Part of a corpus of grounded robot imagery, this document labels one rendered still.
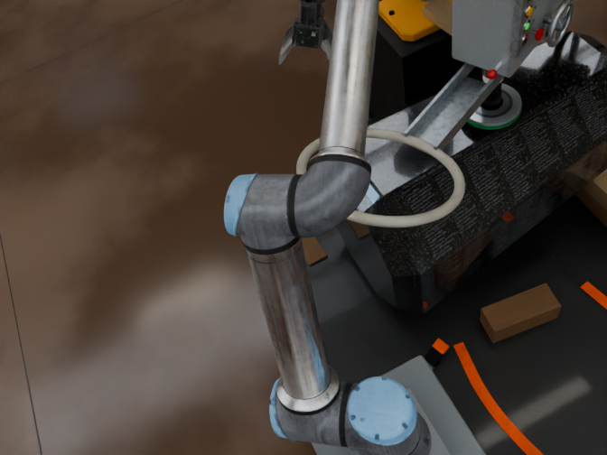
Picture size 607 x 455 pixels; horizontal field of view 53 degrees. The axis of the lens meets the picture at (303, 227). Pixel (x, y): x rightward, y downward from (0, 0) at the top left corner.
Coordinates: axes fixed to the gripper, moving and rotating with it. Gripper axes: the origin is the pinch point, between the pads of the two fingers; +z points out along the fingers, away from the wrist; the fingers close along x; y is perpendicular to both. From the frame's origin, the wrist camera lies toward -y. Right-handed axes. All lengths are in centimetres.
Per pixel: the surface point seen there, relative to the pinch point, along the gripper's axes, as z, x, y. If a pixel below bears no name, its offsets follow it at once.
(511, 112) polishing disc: 32, 66, -58
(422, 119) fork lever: 25, 34, -29
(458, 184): 28, 45, 1
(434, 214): 28, 39, 17
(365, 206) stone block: 64, 20, -31
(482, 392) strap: 136, 79, -16
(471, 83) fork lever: 19, 49, -48
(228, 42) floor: 95, -90, -234
